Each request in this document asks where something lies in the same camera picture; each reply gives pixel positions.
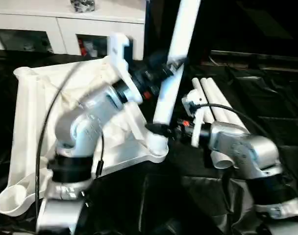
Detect white plastic table leg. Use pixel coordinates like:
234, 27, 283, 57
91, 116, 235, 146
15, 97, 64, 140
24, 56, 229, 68
192, 78, 234, 170
207, 77, 250, 134
200, 77, 241, 123
147, 0, 202, 157

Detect white plastic table top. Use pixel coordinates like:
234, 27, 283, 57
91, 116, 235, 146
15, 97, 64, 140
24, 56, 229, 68
0, 55, 170, 217

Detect long black bar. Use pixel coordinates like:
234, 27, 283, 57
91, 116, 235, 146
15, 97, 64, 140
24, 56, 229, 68
210, 50, 298, 73

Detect large dark screen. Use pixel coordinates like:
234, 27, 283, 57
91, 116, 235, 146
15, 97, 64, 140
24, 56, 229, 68
144, 0, 298, 65

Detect black glossy mat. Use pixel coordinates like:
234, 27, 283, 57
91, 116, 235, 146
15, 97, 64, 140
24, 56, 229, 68
0, 48, 298, 235

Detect dark bag of parts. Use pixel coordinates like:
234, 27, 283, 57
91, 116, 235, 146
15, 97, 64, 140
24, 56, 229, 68
70, 0, 96, 13

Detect white glass-door cabinet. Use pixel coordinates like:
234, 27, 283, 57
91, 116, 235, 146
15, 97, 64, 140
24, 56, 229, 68
0, 0, 146, 61

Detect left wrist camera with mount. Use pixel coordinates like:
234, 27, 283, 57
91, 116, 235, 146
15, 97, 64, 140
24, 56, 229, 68
108, 33, 144, 104

